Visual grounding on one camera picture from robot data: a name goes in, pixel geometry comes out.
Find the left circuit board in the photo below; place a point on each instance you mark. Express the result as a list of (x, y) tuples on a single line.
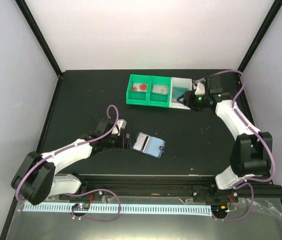
[(81, 206)]

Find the green bin left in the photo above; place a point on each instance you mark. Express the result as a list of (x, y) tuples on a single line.
[(137, 98)]

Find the green bin middle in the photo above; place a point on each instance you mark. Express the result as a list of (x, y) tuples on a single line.
[(158, 100)]

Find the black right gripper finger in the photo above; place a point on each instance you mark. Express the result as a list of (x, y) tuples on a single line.
[(182, 96), (183, 100)]

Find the black frame post right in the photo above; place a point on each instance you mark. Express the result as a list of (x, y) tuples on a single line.
[(264, 27)]

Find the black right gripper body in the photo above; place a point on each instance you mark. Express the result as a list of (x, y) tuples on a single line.
[(196, 104)]

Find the white patterned card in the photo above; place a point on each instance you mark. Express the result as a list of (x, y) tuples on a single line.
[(160, 89)]

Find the teal VIP card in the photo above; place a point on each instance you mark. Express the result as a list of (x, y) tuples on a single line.
[(178, 91)]

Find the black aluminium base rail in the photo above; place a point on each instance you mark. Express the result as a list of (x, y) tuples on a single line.
[(201, 188)]

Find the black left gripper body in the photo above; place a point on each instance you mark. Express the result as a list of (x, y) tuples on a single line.
[(124, 141)]

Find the black frame post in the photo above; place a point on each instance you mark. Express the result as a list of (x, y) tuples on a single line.
[(25, 10), (264, 27)]

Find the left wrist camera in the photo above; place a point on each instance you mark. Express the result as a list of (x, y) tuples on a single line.
[(121, 123)]

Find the red circle card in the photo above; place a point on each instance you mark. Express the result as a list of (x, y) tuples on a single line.
[(139, 87)]

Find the green bin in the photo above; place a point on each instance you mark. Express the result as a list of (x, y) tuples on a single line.
[(137, 98), (158, 100)]

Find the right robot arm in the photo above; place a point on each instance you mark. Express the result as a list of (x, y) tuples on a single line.
[(251, 157)]

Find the light blue slotted strip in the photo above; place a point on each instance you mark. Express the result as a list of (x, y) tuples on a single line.
[(112, 208)]

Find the pink card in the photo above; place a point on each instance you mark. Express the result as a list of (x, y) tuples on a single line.
[(140, 142)]

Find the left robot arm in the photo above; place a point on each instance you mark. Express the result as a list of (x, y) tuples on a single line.
[(38, 176)]

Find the white bin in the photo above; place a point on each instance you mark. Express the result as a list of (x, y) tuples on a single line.
[(179, 82)]

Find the black frame post left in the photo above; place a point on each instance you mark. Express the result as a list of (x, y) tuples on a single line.
[(25, 10)]

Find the blue leather card holder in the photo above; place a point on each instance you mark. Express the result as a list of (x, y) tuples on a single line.
[(154, 148)]

